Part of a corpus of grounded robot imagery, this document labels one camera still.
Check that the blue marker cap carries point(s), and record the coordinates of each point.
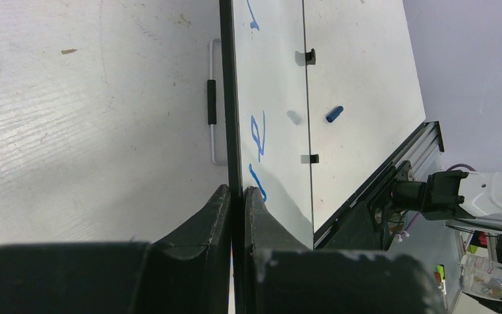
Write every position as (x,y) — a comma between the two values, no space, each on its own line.
(333,114)

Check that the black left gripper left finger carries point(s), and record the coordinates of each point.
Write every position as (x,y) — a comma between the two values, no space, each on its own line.
(187,271)

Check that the aluminium frame rail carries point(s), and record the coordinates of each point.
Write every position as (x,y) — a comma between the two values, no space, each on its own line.
(422,148)

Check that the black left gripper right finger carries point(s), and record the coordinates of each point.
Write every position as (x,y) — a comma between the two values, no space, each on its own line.
(284,276)

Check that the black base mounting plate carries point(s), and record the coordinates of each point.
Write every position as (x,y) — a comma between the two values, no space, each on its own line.
(360,223)

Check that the black framed whiteboard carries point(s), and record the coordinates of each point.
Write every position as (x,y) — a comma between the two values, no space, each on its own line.
(266,108)

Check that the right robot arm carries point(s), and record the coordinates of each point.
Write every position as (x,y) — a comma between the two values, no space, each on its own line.
(448,195)

